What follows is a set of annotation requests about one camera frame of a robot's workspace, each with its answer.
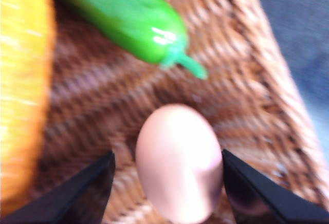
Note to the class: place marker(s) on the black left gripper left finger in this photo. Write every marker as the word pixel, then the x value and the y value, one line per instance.
pixel 83 200

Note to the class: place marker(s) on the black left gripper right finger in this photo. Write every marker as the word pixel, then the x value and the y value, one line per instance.
pixel 259 198

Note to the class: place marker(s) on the brown egg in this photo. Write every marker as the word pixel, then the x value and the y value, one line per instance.
pixel 179 159

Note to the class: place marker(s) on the brown wicker basket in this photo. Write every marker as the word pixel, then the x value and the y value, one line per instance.
pixel 104 91

